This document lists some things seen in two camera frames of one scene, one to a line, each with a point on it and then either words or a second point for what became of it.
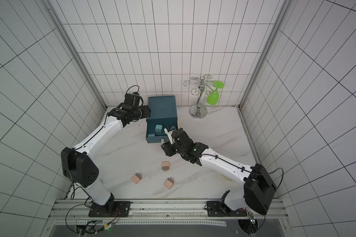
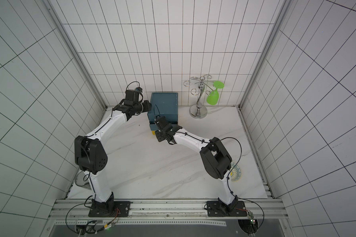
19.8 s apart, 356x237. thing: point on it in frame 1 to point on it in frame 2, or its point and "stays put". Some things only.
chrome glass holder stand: [199, 111] stays put
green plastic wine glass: [213, 98] stays put
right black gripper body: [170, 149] to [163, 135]
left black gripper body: [145, 112] to [146, 106]
